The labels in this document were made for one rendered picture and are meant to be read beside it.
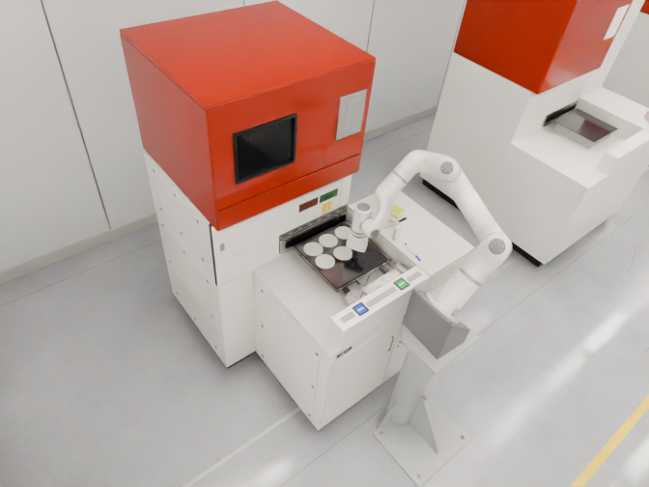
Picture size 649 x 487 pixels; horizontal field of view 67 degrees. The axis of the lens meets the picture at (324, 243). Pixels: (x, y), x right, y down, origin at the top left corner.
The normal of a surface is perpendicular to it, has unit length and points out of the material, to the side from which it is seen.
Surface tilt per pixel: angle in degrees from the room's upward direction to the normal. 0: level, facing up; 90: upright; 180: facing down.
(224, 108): 90
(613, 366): 0
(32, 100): 90
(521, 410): 0
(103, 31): 90
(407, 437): 0
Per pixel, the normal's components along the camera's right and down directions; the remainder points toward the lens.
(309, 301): 0.08, -0.71
